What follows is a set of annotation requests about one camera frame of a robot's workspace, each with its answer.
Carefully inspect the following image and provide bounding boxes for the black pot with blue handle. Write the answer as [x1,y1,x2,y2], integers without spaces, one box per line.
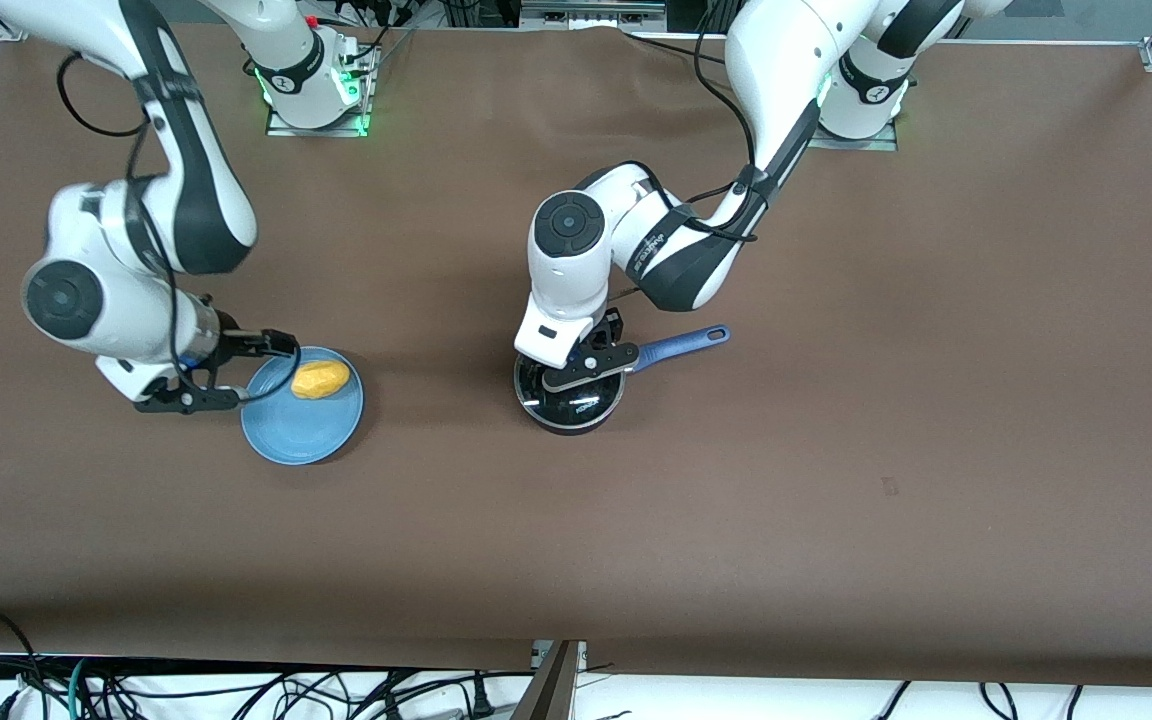
[513,324,732,437]

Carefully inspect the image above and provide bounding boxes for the blue round plate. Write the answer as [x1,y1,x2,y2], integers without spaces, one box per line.
[240,346,366,467]

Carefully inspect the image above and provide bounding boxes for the grey metal post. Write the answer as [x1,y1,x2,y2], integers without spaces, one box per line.
[509,640,589,720]

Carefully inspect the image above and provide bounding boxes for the brown table cover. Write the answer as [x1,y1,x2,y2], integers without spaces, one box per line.
[0,18,1152,691]

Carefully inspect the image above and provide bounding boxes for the black cable on table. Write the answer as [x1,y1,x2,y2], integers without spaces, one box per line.
[626,35,729,63]

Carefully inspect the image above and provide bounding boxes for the grey metal frame bar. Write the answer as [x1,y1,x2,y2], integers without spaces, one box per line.
[519,0,669,31]

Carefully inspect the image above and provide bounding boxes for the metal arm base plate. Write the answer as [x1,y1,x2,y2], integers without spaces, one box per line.
[265,40,371,138]
[808,95,900,152]

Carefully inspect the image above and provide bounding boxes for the yellow potato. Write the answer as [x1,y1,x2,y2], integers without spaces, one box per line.
[290,360,351,401]

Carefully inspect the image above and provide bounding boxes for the black base cable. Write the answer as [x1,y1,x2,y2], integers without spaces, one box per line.
[316,0,419,63]

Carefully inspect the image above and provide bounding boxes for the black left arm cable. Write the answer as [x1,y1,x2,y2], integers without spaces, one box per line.
[691,28,769,243]

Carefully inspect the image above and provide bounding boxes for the glass lid with blue knob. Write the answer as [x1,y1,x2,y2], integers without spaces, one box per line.
[516,355,625,427]

